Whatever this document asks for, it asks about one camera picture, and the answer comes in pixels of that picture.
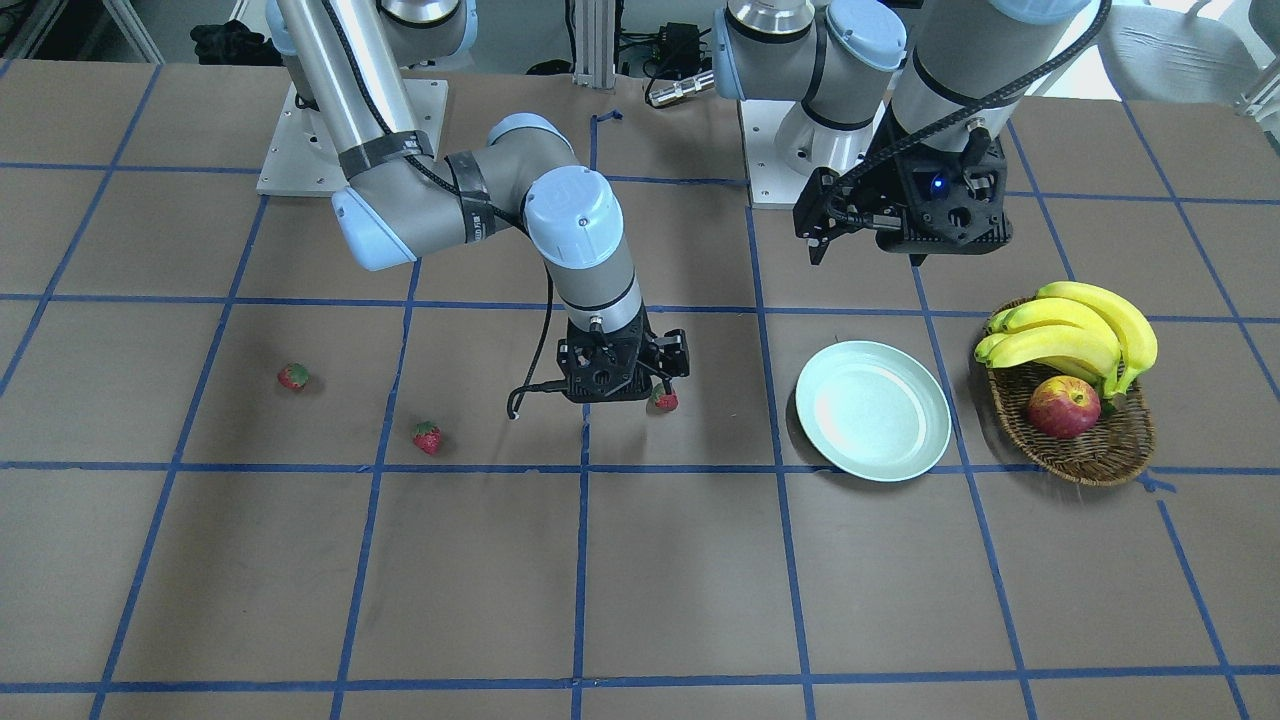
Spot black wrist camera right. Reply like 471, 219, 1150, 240
556, 316, 653, 404

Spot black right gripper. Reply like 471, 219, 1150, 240
640, 310, 691, 386

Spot red strawberry moved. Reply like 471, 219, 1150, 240
411, 421, 442, 456
276, 363, 311, 391
650, 386, 678, 413

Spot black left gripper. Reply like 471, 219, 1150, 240
794, 105, 906, 266

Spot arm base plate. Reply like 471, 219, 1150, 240
256, 78, 449, 199
739, 100, 886, 210

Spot black cables on desk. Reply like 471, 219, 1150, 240
614, 20, 716, 106

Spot red apple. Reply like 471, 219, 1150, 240
1025, 375, 1101, 439

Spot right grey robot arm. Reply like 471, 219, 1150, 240
268, 1, 690, 404

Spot light green plate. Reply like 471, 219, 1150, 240
795, 341, 951, 482

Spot aluminium profile post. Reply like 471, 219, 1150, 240
566, 1, 620, 94

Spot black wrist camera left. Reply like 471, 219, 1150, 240
873, 128, 1012, 266

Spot yellow banana bunch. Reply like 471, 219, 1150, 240
973, 281, 1158, 400

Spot grey chair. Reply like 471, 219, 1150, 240
1096, 1, 1277, 114

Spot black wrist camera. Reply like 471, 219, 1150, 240
556, 316, 653, 404
873, 128, 1012, 266

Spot brown wicker basket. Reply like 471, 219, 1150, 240
975, 297, 1155, 486

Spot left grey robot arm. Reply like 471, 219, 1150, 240
712, 1, 1110, 265

